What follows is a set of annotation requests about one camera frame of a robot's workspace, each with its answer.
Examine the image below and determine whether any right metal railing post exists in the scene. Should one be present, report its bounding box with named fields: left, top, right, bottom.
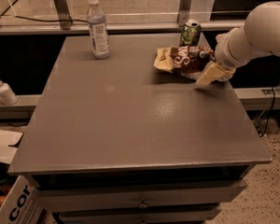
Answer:
left=177, top=0, right=192, bottom=26

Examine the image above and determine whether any flat white cardboard sheet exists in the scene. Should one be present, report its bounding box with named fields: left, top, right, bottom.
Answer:
left=0, top=130, right=22, bottom=164

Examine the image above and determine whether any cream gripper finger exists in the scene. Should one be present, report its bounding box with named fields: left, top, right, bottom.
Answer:
left=216, top=33, right=228, bottom=43
left=196, top=62, right=235, bottom=86

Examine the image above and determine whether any lower drawer front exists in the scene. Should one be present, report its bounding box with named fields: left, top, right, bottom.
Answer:
left=60, top=204, right=221, bottom=224

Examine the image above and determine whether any clear plastic water bottle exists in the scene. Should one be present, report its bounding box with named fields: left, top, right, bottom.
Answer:
left=87, top=0, right=110, bottom=59

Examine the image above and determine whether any upper drawer front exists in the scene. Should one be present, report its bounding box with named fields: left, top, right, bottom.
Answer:
left=33, top=180, right=246, bottom=212

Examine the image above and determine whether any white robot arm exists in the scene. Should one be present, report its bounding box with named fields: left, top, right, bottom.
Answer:
left=196, top=1, right=280, bottom=87

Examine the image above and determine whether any white cardboard box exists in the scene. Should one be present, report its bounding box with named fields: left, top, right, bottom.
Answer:
left=0, top=175, right=43, bottom=224

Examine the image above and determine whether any metal railing post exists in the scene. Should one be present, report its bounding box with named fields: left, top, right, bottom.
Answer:
left=53, top=0, right=72, bottom=30
left=177, top=0, right=192, bottom=26

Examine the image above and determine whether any white pump dispenser bottle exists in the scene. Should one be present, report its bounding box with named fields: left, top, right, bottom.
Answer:
left=0, top=79, right=18, bottom=105

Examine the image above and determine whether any brown sea salt chip bag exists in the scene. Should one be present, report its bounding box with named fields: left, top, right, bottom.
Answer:
left=154, top=46, right=215, bottom=80

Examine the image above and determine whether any green soda can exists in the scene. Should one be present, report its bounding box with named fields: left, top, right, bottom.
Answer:
left=179, top=20, right=201, bottom=46

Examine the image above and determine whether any black cable at right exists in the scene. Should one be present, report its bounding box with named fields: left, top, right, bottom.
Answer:
left=257, top=86, right=278, bottom=138

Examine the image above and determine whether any drawer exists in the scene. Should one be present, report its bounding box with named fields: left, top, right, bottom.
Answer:
left=60, top=204, right=221, bottom=224
left=33, top=180, right=246, bottom=212

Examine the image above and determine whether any black cable on floor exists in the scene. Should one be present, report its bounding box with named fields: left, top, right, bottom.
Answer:
left=0, top=0, right=89, bottom=24

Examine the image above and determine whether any left metal railing post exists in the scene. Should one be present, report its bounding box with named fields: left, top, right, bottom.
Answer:
left=53, top=0, right=72, bottom=30

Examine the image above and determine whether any grey drawer cabinet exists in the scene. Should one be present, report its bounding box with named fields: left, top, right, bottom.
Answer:
left=7, top=32, right=273, bottom=224

